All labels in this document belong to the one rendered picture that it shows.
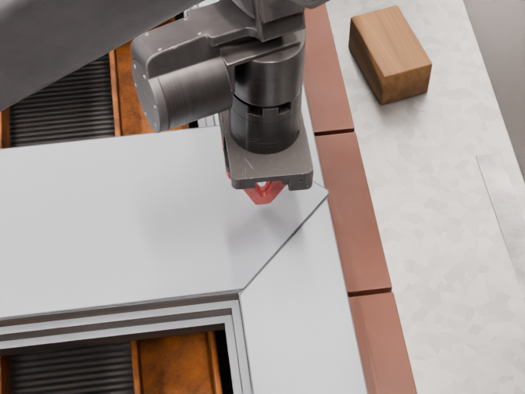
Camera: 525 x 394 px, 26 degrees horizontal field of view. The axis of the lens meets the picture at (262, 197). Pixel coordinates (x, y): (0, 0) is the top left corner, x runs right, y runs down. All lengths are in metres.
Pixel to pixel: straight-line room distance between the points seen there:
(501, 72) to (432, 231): 1.13
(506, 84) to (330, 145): 1.23
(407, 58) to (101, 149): 0.40
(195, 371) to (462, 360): 0.26
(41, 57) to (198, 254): 0.53
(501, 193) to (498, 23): 1.18
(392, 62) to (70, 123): 0.43
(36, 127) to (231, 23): 0.69
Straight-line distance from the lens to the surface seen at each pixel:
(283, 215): 1.00
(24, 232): 1.01
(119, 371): 1.27
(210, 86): 0.82
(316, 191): 1.01
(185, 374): 1.11
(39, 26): 0.45
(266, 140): 0.89
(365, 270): 1.00
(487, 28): 2.39
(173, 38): 0.82
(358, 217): 1.03
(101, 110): 1.48
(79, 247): 0.99
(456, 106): 1.32
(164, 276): 0.97
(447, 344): 1.14
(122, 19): 0.45
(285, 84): 0.85
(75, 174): 1.04
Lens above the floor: 1.67
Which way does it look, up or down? 54 degrees down
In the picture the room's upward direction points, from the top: straight up
